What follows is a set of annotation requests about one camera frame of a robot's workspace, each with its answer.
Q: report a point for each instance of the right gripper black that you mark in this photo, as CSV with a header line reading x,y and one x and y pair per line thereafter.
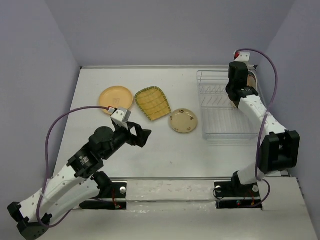
x,y
247,73

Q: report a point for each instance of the round yellow plate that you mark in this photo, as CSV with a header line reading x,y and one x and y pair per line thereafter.
x,y
116,96

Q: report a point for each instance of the white wire dish rack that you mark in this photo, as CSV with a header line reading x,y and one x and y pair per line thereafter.
x,y
220,119

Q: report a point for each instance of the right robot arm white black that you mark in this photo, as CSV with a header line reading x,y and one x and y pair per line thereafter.
x,y
277,147

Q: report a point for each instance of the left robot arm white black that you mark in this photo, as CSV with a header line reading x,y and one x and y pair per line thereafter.
x,y
79,180

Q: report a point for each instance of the small beige patterned plate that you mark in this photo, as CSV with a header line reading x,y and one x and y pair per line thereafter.
x,y
183,121

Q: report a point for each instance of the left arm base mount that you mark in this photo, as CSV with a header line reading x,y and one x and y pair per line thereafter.
x,y
111,199

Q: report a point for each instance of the beige painted plate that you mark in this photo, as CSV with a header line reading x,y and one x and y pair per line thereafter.
x,y
251,80

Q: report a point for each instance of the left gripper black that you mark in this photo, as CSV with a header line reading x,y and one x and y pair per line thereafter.
x,y
142,134

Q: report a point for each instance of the white plate green red rim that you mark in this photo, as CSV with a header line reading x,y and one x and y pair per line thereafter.
x,y
256,85

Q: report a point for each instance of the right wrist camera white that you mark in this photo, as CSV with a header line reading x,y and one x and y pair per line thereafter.
x,y
240,56

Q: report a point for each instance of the green yellow woven-pattern plate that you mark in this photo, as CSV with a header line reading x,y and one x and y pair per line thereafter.
x,y
153,103

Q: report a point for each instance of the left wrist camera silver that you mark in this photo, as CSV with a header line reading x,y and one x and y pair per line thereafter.
x,y
120,117

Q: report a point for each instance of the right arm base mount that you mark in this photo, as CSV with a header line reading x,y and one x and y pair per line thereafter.
x,y
228,197

